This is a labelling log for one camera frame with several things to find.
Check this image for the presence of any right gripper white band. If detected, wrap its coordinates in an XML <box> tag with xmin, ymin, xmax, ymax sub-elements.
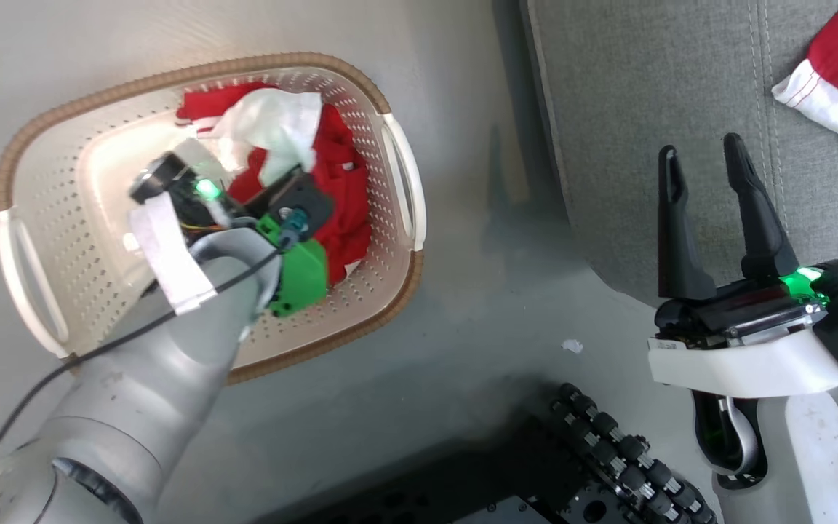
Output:
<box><xmin>648</xmin><ymin>132</ymin><xmax>838</xmax><ymax>400</ymax></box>

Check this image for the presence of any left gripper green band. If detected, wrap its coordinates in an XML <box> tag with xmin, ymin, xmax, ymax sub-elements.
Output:
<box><xmin>130</xmin><ymin>151</ymin><xmax>330</xmax><ymax>318</ymax></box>

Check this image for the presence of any red garment white lining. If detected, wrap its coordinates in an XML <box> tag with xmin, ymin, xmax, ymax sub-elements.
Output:
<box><xmin>175</xmin><ymin>82</ymin><xmax>374</xmax><ymax>286</ymax></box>

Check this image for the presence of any grey fabric sofa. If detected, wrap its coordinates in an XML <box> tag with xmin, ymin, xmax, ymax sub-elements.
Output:
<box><xmin>519</xmin><ymin>0</ymin><xmax>838</xmax><ymax>308</ymax></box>

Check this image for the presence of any black roller omni wheel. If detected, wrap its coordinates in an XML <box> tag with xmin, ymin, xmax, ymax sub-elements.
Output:
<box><xmin>548</xmin><ymin>381</ymin><xmax>719</xmax><ymax>524</ymax></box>

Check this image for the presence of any white perforated laundry basket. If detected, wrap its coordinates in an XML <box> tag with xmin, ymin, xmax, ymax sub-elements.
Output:
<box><xmin>0</xmin><ymin>52</ymin><xmax>428</xmax><ymax>386</ymax></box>

